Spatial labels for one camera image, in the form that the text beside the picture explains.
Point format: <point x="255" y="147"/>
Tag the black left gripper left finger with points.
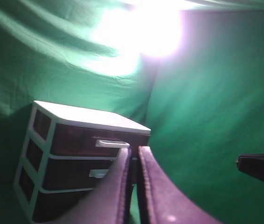
<point x="109" y="201"/>

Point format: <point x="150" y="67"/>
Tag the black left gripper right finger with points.
<point x="159" y="200"/>

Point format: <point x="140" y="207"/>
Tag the dark translucent drawer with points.
<point x="74" y="174"/>
<point x="46" y="206"/>
<point x="79" y="141"/>

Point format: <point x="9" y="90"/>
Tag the white drawer cabinet frame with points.
<point x="38" y="140"/>

